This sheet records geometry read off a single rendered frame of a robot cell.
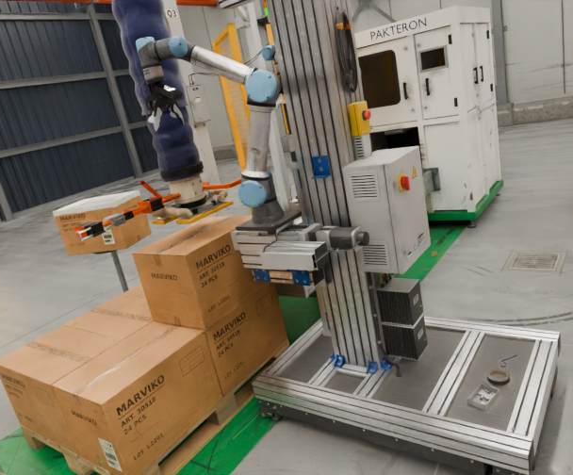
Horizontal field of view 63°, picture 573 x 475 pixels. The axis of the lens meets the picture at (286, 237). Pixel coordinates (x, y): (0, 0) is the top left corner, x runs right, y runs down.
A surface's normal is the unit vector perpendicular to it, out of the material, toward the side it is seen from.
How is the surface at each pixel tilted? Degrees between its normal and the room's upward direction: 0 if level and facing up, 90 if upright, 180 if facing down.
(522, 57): 90
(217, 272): 90
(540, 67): 90
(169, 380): 90
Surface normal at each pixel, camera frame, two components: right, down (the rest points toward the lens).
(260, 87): -0.14, 0.19
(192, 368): 0.81, 0.01
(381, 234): -0.56, 0.35
